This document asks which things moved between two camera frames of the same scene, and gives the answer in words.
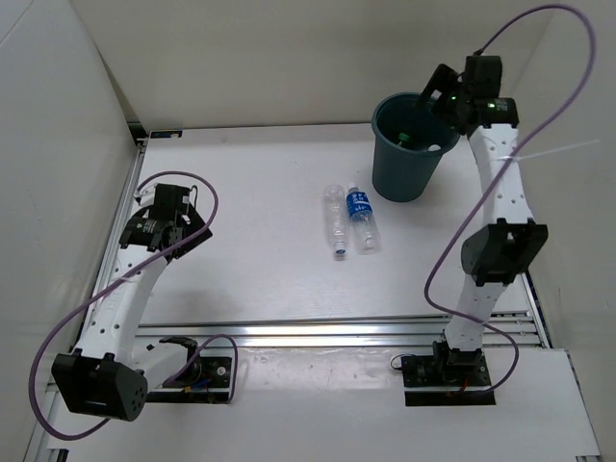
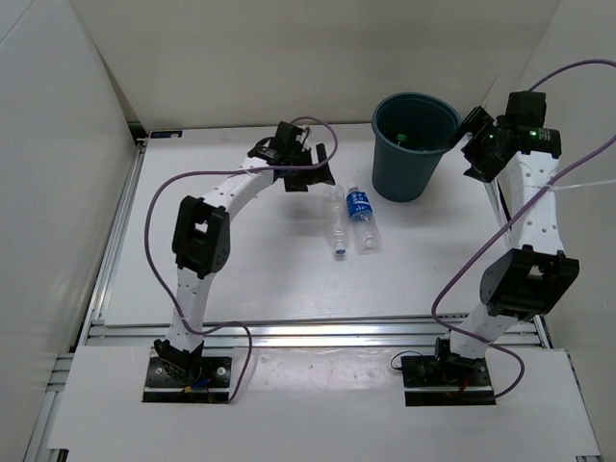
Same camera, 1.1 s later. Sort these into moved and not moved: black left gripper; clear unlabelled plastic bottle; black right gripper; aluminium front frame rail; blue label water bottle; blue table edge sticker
Moved: black right gripper; black left gripper
Not moved: blue table edge sticker; aluminium front frame rail; blue label water bottle; clear unlabelled plastic bottle
